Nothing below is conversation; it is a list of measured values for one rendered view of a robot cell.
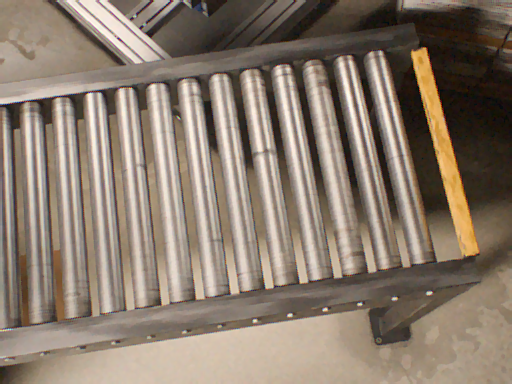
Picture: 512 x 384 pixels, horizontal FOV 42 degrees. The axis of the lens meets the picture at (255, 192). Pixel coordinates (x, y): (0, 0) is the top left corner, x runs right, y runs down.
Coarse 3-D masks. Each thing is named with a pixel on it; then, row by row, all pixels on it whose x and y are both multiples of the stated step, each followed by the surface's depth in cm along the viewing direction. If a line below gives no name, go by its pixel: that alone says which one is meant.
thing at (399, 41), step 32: (352, 32) 138; (384, 32) 138; (160, 64) 137; (192, 64) 136; (224, 64) 136; (256, 64) 136; (288, 64) 137; (0, 96) 135; (32, 96) 135; (64, 96) 135
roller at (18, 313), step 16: (0, 112) 134; (0, 128) 133; (0, 144) 132; (0, 160) 131; (0, 176) 130; (0, 192) 129; (16, 192) 132; (0, 208) 128; (16, 208) 130; (0, 224) 127; (16, 224) 129; (0, 240) 126; (16, 240) 128; (0, 256) 125; (16, 256) 126; (0, 272) 124; (16, 272) 125; (0, 288) 123; (16, 288) 124; (0, 304) 122; (16, 304) 123; (0, 320) 121; (16, 320) 122
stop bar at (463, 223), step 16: (416, 48) 134; (416, 64) 133; (432, 80) 132; (432, 96) 131; (432, 112) 130; (432, 128) 129; (448, 144) 128; (448, 160) 127; (448, 176) 126; (448, 192) 125; (464, 208) 124; (464, 224) 123; (464, 240) 122; (464, 256) 121
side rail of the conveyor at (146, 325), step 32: (288, 288) 122; (320, 288) 122; (352, 288) 122; (384, 288) 121; (416, 288) 121; (448, 288) 122; (64, 320) 121; (96, 320) 121; (128, 320) 121; (160, 320) 121; (192, 320) 120; (224, 320) 120; (256, 320) 122; (288, 320) 130; (0, 352) 119; (32, 352) 119; (64, 352) 125
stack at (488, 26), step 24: (408, 0) 173; (432, 0) 170; (456, 0) 169; (480, 0) 167; (504, 0) 164; (432, 24) 180; (456, 24) 178; (480, 24) 176; (504, 24) 174; (432, 48) 193; (456, 48) 190; (480, 48) 187; (456, 72) 201; (480, 72) 198; (504, 72) 195; (456, 96) 218; (504, 96) 207
